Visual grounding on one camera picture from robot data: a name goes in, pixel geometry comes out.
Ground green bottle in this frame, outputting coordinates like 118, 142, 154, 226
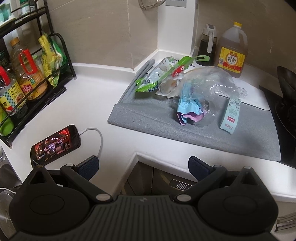
0, 107, 14, 136

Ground white charging cable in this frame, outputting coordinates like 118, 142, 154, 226
78, 127, 103, 160

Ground yellow green snack bag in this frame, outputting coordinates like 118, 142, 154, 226
38, 32, 67, 87

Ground light blue stick packet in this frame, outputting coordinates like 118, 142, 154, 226
220, 98, 241, 134

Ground red handle oil bottle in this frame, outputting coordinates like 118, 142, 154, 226
10, 37, 48, 101

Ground black wok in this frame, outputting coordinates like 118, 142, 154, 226
259, 66, 295, 168

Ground green white snack bag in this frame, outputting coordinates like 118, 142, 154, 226
135, 55, 210, 92

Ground white orange snack pouch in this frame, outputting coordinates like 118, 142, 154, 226
156, 65, 194, 99

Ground clear plastic zip bag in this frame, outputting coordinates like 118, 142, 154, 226
173, 67, 240, 127

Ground yellow label cooking wine jug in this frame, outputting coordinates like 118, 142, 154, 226
214, 22, 248, 78

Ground black smartphone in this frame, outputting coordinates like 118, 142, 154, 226
30, 125, 81, 168

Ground grey drying mat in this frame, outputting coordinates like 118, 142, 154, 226
107, 58, 282, 162

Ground blue purple snack packets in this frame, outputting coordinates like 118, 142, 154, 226
177, 82, 208, 126

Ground red cap sauce bottle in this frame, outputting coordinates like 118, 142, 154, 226
1, 66, 28, 119

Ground dark soy sauce dispenser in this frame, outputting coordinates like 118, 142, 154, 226
197, 24, 217, 66

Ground black wire spice rack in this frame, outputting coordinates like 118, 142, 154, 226
1, 1, 76, 148

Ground metal mesh strainer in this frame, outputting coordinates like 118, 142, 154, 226
138, 0, 165, 10

